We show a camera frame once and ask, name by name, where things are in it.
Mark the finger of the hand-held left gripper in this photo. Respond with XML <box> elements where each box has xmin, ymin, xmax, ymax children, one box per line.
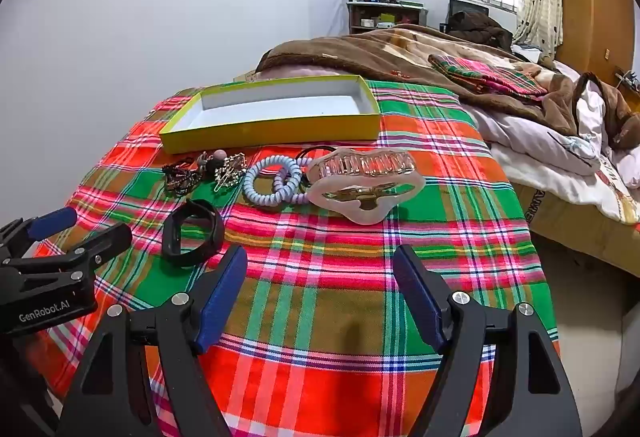
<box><xmin>0</xmin><ymin>207</ymin><xmax>79</xmax><ymax>259</ymax></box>
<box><xmin>0</xmin><ymin>222</ymin><xmax>134</xmax><ymax>282</ymax></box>

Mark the white quilt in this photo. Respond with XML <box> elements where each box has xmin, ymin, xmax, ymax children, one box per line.
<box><xmin>465</xmin><ymin>62</ymin><xmax>640</xmax><ymax>223</ymax></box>

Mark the translucent pink hair claw clip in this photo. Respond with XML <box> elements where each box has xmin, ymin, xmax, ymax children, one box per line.
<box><xmin>306</xmin><ymin>147</ymin><xmax>427</xmax><ymax>225</ymax></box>

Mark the folded plaid cloth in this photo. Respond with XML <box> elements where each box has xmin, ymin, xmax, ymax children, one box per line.
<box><xmin>429</xmin><ymin>53</ymin><xmax>550</xmax><ymax>96</ymax></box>

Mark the black wristband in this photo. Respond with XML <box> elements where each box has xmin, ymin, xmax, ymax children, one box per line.
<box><xmin>161</xmin><ymin>198</ymin><xmax>226</xmax><ymax>268</ymax></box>

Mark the brown blanket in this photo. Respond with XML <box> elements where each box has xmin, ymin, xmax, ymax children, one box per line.
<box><xmin>256</xmin><ymin>23</ymin><xmax>640</xmax><ymax>152</ymax></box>

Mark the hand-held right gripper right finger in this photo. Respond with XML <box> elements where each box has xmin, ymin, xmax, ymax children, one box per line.
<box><xmin>392</xmin><ymin>244</ymin><xmax>583</xmax><ymax>437</ymax></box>

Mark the brown beaded hair tie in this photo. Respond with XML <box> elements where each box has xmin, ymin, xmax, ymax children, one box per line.
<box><xmin>161</xmin><ymin>162</ymin><xmax>204</xmax><ymax>196</ymax></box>

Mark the wooden wardrobe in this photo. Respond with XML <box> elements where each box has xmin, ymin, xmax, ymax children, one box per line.
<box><xmin>555</xmin><ymin>0</ymin><xmax>640</xmax><ymax>88</ymax></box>

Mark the light blue spiral hair tie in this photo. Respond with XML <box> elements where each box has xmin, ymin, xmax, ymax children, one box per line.
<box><xmin>243</xmin><ymin>156</ymin><xmax>302</xmax><ymax>208</ymax></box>

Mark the wooden shelf table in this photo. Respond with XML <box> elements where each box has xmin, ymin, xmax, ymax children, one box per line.
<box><xmin>346</xmin><ymin>1</ymin><xmax>430</xmax><ymax>36</ymax></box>

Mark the dark jacket on chair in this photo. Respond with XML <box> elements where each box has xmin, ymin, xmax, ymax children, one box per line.
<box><xmin>445</xmin><ymin>0</ymin><xmax>514</xmax><ymax>50</ymax></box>

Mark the yellow cardboard box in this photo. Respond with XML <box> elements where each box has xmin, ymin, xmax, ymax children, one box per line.
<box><xmin>159</xmin><ymin>75</ymin><xmax>382</xmax><ymax>154</ymax></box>

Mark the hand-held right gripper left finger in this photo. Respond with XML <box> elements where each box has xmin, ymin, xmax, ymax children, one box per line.
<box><xmin>57</xmin><ymin>244</ymin><xmax>249</xmax><ymax>437</ymax></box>

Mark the black elastic hair tie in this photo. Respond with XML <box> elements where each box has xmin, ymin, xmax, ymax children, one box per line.
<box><xmin>297</xmin><ymin>144</ymin><xmax>342</xmax><ymax>168</ymax></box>

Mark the pink bed sheet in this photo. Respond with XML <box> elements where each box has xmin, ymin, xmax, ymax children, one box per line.
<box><xmin>248</xmin><ymin>64</ymin><xmax>353</xmax><ymax>84</ymax></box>

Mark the purple spiral hair tie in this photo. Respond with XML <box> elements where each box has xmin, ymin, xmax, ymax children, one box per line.
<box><xmin>272</xmin><ymin>167</ymin><xmax>315</xmax><ymax>206</ymax></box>

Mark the pompom hair tie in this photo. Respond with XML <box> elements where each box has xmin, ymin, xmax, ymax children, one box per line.
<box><xmin>197</xmin><ymin>148</ymin><xmax>229</xmax><ymax>178</ymax></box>

